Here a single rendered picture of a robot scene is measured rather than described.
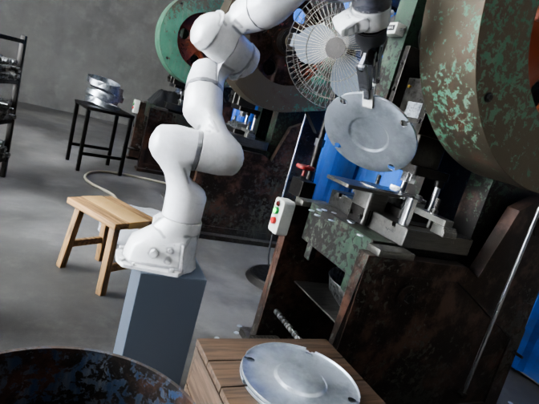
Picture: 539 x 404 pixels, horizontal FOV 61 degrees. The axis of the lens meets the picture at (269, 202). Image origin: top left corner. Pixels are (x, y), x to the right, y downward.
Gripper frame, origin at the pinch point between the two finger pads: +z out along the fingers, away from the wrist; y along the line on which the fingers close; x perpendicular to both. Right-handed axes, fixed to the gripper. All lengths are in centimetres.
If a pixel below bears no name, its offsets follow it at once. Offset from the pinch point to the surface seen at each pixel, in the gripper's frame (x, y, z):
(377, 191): -4.1, -0.8, 37.3
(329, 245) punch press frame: 6, -17, 54
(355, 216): 1.4, -5.7, 47.9
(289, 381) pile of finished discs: -12, -70, 26
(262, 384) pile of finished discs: -8, -75, 23
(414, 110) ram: -4.8, 27.3, 24.8
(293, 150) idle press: 92, 90, 138
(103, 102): 274, 80, 141
